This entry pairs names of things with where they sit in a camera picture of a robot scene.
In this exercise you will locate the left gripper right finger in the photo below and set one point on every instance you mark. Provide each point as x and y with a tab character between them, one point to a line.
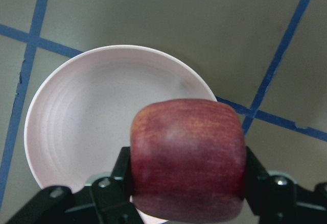
275	197

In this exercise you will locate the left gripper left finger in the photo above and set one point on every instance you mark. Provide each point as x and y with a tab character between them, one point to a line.
105	198

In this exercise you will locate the red apple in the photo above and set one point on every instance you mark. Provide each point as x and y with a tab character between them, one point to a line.
188	160

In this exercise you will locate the pink plate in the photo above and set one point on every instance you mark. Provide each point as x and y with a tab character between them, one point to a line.
80	117

